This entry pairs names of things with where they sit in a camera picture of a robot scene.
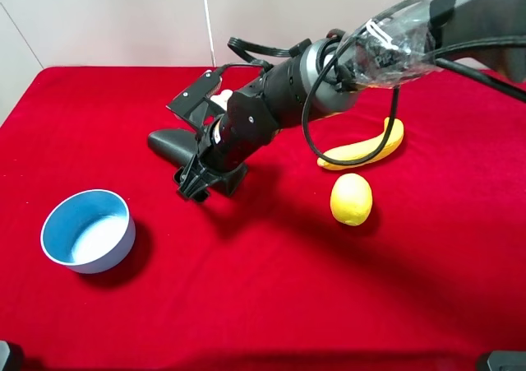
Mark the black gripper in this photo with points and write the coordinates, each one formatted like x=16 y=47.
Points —
x=246 y=126

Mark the white rubber duck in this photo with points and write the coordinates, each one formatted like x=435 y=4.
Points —
x=221 y=99

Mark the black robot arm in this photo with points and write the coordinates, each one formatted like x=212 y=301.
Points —
x=483 y=40

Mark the white pole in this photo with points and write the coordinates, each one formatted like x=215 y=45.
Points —
x=209 y=32

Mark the red tablecloth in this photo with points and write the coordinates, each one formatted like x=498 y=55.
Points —
x=266 y=279

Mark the black glasses case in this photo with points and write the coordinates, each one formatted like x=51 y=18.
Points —
x=170 y=142

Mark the yellow banana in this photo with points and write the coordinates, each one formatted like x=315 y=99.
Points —
x=358 y=150

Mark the blue ceramic bowl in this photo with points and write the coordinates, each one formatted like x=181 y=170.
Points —
x=89 y=232

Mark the yellow lemon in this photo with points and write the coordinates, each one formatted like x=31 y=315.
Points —
x=351 y=200

